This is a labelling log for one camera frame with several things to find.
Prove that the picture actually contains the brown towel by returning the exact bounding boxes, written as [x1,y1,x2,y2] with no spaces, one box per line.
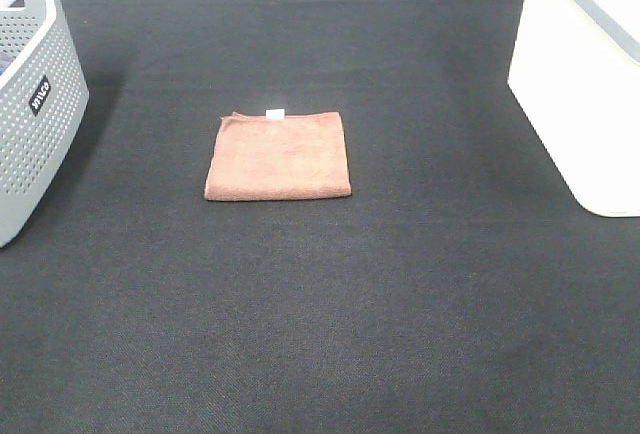
[204,112,352,202]

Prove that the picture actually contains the black table cloth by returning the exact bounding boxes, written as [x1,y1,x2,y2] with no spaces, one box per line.
[1,0,639,433]

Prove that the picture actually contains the white storage box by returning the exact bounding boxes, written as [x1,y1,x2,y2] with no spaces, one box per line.
[508,0,639,217]

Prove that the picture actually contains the grey perforated plastic basket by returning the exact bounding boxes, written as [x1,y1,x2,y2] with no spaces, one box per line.
[1,0,89,245]

